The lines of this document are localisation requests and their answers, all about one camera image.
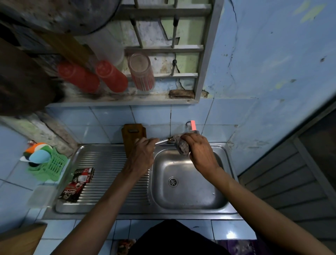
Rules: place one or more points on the person's right forearm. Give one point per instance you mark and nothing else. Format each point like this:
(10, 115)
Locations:
(267, 215)

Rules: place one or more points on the yellow plastic cup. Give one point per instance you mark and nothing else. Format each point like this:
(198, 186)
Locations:
(67, 48)

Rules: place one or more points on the checked dishcloth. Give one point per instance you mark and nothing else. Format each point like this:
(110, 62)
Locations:
(183, 148)

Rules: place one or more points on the dark round hanging pan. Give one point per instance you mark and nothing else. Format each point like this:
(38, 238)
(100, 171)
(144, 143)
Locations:
(57, 14)

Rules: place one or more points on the purple plastic basket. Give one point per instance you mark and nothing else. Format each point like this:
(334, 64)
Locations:
(236, 248)

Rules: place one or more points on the stainless steel sink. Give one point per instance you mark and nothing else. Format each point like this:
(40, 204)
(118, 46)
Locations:
(189, 191)

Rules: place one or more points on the green plastic basket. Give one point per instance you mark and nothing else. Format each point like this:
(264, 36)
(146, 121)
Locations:
(53, 166)

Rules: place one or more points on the person's right hand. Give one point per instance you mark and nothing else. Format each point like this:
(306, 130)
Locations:
(202, 157)

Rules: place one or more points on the white plastic cup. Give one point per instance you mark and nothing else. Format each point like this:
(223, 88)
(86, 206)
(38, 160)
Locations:
(105, 46)

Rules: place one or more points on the grey slatted wooden door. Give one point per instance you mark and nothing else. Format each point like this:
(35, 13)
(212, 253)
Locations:
(283, 194)

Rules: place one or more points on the person's black clothing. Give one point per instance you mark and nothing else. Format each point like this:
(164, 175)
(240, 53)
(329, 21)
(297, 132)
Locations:
(176, 239)

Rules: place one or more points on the red black sachet pack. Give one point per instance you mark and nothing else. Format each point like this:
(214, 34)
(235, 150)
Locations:
(76, 185)

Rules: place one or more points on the red striped drinking glass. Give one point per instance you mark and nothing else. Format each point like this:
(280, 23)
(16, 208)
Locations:
(141, 73)

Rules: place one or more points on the wooden scrub brush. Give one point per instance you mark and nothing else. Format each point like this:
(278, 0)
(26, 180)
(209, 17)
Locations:
(181, 94)

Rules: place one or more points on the light blue plastic scoop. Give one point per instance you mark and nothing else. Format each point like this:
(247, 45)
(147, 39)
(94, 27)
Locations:
(39, 156)

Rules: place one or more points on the orange plastic utensil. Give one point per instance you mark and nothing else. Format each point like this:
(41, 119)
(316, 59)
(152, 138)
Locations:
(35, 147)

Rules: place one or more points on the small wooden cutting board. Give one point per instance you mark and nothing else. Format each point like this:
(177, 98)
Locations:
(131, 134)

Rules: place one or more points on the wooden knife block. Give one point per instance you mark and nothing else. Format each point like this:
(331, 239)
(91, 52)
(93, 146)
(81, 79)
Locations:
(22, 239)

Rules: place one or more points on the person's left forearm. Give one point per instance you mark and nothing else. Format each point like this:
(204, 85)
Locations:
(94, 215)

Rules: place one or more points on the red plastic cup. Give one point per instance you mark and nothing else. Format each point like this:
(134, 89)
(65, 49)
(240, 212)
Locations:
(111, 77)
(78, 78)

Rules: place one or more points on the person's left hand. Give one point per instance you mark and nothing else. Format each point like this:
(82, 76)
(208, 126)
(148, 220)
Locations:
(140, 157)

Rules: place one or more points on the large dark brown wok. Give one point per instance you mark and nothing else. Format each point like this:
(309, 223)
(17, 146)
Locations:
(23, 84)

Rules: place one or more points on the knives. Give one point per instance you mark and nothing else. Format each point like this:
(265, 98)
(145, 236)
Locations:
(161, 142)

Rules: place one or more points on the clear plastic container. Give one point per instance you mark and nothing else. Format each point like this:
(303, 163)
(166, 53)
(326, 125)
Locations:
(40, 196)

